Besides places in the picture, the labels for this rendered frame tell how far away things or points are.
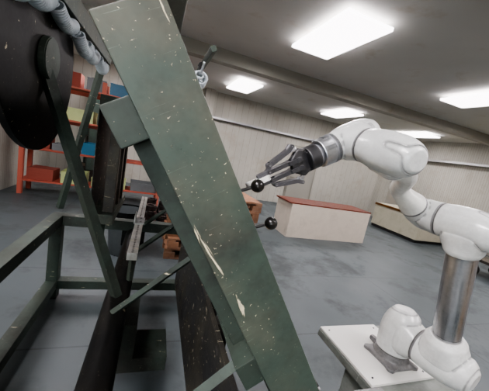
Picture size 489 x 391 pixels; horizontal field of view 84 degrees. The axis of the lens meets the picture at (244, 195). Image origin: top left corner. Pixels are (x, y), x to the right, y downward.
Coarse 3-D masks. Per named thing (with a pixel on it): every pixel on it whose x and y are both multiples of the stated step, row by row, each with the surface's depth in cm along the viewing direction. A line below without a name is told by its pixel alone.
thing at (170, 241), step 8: (248, 200) 398; (256, 200) 411; (248, 208) 419; (256, 208) 394; (256, 216) 397; (168, 240) 360; (176, 240) 368; (168, 248) 362; (176, 248) 366; (168, 256) 366; (176, 256) 375
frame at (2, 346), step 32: (64, 224) 233; (128, 224) 249; (160, 224) 257; (0, 256) 151; (64, 288) 244; (96, 288) 252; (128, 288) 161; (160, 288) 271; (192, 288) 178; (32, 320) 195; (128, 320) 159; (192, 320) 165; (0, 352) 161; (96, 352) 109; (128, 352) 159; (160, 352) 171; (192, 352) 154; (224, 352) 108; (96, 384) 95; (192, 384) 144; (224, 384) 98
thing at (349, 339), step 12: (372, 324) 162; (336, 336) 144; (348, 336) 146; (360, 336) 148; (348, 348) 135; (360, 348) 137; (348, 360) 128; (360, 360) 129; (372, 360) 130; (360, 372) 121; (372, 372) 122; (384, 372) 124; (396, 372) 125; (408, 372) 127; (420, 372) 128; (372, 384) 115; (384, 384) 117
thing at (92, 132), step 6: (96, 102) 685; (96, 108) 667; (90, 132) 672; (96, 132) 679; (90, 138) 675; (84, 162) 733; (90, 162) 686; (84, 168) 688; (90, 168) 690; (90, 174) 699; (90, 180) 703
